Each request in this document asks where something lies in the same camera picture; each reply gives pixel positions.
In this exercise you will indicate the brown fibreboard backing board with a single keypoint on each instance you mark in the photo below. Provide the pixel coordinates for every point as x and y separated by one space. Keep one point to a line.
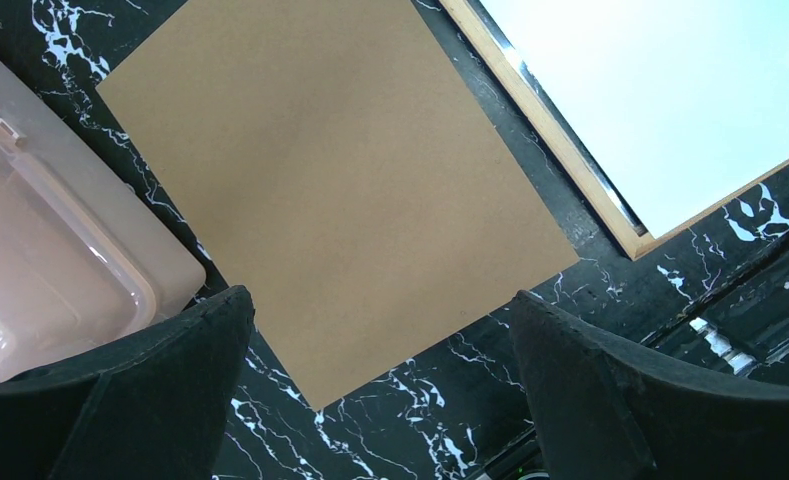
328 156

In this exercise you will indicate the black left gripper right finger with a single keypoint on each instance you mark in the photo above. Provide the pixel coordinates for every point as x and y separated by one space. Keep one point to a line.
605 407

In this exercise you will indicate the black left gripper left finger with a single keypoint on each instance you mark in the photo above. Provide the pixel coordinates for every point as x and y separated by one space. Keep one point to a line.
152 405

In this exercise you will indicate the wooden picture frame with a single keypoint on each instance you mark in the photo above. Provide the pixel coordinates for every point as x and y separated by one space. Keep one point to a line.
502 59

